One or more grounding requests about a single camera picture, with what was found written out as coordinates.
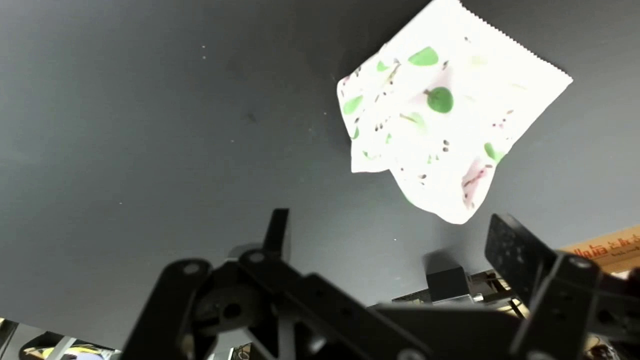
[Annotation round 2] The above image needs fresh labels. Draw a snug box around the orange wooden ruler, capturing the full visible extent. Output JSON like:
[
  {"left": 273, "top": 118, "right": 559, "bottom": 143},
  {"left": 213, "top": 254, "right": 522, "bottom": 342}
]
[{"left": 565, "top": 224, "right": 640, "bottom": 277}]

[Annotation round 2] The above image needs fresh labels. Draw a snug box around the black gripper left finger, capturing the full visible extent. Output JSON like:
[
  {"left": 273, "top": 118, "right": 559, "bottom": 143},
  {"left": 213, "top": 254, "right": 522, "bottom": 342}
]
[{"left": 119, "top": 209, "right": 429, "bottom": 360}]

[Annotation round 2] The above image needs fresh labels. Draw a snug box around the white cloth with green print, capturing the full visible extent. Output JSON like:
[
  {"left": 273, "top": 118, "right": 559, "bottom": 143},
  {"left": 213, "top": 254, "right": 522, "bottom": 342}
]
[{"left": 335, "top": 0, "right": 577, "bottom": 229}]

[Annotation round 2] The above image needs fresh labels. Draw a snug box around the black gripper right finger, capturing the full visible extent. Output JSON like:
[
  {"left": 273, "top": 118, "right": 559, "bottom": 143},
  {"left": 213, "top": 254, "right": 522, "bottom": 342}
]
[{"left": 485, "top": 213, "right": 604, "bottom": 360}]

